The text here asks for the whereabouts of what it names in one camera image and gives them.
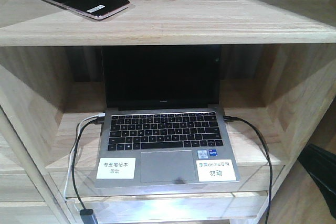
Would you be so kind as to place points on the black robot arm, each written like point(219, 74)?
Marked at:
point(320, 165)

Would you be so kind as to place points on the silver laptop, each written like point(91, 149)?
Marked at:
point(163, 109)

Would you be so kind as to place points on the white right laptop label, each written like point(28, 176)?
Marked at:
point(218, 170)

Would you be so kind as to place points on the grey usb hub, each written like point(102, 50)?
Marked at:
point(88, 216)

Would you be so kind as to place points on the light wooden shelf desk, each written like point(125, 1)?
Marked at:
point(40, 103)

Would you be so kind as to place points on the white laptop label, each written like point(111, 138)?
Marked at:
point(116, 168)
point(218, 170)

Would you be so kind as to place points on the white left laptop label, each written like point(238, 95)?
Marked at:
point(116, 168)

